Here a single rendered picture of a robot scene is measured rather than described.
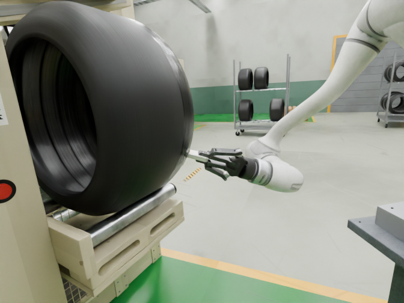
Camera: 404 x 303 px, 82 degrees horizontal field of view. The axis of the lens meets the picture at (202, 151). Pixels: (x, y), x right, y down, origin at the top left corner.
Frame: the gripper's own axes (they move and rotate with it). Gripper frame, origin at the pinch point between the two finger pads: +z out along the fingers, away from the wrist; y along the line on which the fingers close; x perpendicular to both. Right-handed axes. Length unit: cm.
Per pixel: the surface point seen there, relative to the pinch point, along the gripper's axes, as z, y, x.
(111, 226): 20.1, 14.2, -19.8
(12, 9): 65, -14, 35
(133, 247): 12.8, 21.3, -20.0
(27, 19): 49, -20, 5
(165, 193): 5.8, 14.4, -4.4
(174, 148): 10.2, -6.4, -9.8
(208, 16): -209, -38, 1205
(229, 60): -360, 91, 1088
